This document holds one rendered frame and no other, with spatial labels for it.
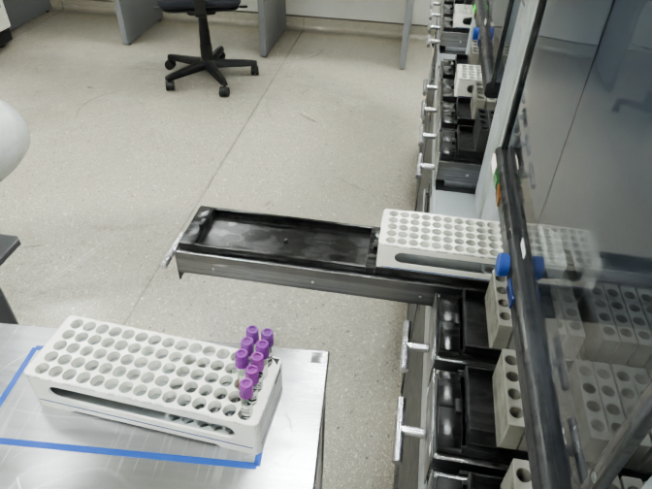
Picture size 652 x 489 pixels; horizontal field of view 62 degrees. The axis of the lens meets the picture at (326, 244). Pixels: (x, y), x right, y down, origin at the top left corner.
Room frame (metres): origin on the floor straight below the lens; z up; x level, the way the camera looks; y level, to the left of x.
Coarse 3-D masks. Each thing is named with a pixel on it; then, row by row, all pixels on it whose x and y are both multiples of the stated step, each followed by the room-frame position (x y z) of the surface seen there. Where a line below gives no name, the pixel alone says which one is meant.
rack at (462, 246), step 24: (384, 216) 0.75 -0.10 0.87; (408, 216) 0.76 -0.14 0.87; (432, 216) 0.76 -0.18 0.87; (456, 216) 0.76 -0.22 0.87; (384, 240) 0.69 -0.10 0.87; (408, 240) 0.69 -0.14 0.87; (432, 240) 0.70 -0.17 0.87; (456, 240) 0.70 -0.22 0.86; (480, 240) 0.70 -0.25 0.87; (384, 264) 0.68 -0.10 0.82; (408, 264) 0.68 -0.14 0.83; (432, 264) 0.70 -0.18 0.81; (456, 264) 0.70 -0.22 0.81; (480, 264) 0.70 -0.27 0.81
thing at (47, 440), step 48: (0, 336) 0.50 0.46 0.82; (48, 336) 0.51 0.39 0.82; (0, 384) 0.42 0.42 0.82; (288, 384) 0.44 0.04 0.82; (0, 432) 0.36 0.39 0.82; (48, 432) 0.36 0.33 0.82; (96, 432) 0.36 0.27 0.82; (144, 432) 0.36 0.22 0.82; (288, 432) 0.37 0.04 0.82; (0, 480) 0.30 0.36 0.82; (48, 480) 0.30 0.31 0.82; (96, 480) 0.30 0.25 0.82; (144, 480) 0.30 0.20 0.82; (192, 480) 0.30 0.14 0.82; (240, 480) 0.30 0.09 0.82; (288, 480) 0.31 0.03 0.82
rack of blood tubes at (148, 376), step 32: (96, 320) 0.48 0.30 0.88; (64, 352) 0.43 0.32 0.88; (96, 352) 0.43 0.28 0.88; (128, 352) 0.43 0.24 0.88; (160, 352) 0.44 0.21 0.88; (224, 352) 0.44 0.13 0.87; (32, 384) 0.39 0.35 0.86; (64, 384) 0.38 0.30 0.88; (96, 384) 0.39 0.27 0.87; (128, 384) 0.39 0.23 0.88; (160, 384) 0.40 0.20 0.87; (192, 384) 0.39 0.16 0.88; (224, 384) 0.43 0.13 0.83; (128, 416) 0.37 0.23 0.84; (160, 416) 0.38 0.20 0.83; (192, 416) 0.35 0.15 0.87; (224, 416) 0.35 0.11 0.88; (256, 416) 0.35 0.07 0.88; (256, 448) 0.34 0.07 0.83
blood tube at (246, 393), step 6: (246, 378) 0.36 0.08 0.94; (240, 384) 0.35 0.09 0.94; (246, 384) 0.35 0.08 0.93; (252, 384) 0.35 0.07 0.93; (240, 390) 0.35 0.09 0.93; (246, 390) 0.35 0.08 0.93; (252, 390) 0.35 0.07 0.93; (240, 396) 0.35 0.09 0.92; (246, 396) 0.35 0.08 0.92; (252, 396) 0.35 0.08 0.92; (246, 402) 0.35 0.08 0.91; (246, 408) 0.35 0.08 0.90; (252, 408) 0.35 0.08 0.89; (246, 414) 0.35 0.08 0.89
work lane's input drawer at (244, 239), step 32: (192, 224) 0.78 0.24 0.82; (224, 224) 0.80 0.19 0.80; (256, 224) 0.80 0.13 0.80; (288, 224) 0.81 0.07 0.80; (320, 224) 0.80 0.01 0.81; (352, 224) 0.79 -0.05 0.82; (192, 256) 0.71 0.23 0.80; (224, 256) 0.71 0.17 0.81; (256, 256) 0.71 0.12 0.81; (288, 256) 0.70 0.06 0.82; (320, 256) 0.72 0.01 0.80; (352, 256) 0.72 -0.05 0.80; (320, 288) 0.68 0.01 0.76; (352, 288) 0.67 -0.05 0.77; (384, 288) 0.66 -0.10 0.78; (416, 288) 0.65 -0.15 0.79; (448, 288) 0.65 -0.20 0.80; (480, 288) 0.65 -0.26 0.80
